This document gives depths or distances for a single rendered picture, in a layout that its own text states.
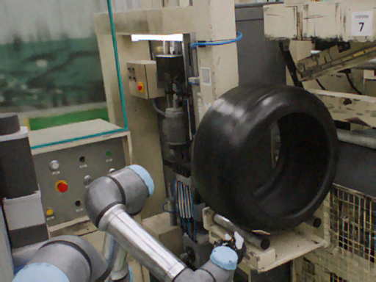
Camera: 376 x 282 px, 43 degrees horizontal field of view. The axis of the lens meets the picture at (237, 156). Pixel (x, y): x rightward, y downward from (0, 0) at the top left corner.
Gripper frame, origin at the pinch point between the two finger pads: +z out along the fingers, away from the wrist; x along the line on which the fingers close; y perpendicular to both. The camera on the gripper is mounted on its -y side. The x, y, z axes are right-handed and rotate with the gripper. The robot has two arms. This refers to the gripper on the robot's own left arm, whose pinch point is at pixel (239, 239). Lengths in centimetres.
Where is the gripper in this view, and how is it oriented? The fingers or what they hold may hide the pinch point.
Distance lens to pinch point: 165.8
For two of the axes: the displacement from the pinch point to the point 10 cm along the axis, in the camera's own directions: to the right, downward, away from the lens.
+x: -8.7, 3.2, 3.7
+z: 2.2, -4.3, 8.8
